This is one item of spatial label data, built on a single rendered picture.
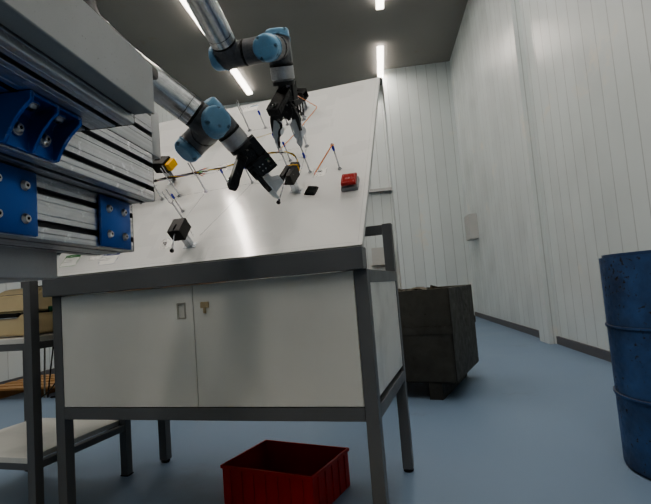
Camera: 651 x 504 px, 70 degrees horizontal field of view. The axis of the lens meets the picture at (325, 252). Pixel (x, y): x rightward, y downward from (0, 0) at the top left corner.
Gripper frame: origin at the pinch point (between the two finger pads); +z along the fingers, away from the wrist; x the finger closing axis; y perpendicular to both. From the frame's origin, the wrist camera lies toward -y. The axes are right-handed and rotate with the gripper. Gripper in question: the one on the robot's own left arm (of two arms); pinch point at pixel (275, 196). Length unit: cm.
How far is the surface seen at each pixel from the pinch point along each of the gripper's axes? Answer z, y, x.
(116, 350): 8, -77, 5
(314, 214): 10.8, 6.3, -6.2
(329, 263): 16.9, 0.7, -25.9
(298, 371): 36, -28, -32
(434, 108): 339, 324, 725
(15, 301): -20, -104, 39
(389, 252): 56, 20, 16
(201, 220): -4.0, -26.2, 18.5
